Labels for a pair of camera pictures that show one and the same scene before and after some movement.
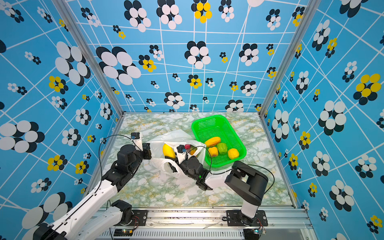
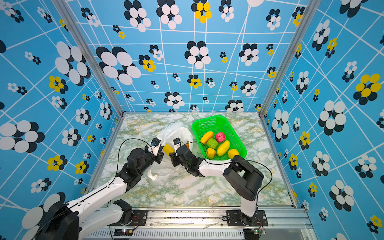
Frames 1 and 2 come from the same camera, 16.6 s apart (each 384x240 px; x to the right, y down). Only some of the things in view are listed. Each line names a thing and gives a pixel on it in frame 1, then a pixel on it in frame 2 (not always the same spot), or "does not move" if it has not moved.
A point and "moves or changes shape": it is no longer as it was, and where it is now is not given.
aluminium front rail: x=213 y=225 does not move
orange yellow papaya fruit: x=212 y=141 -> x=207 y=136
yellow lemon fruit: x=233 y=153 does not move
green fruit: x=222 y=148 -> x=212 y=143
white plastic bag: x=178 y=145 moves or changes shape
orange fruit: x=213 y=151 moves or changes shape
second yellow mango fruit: x=168 y=151 does not move
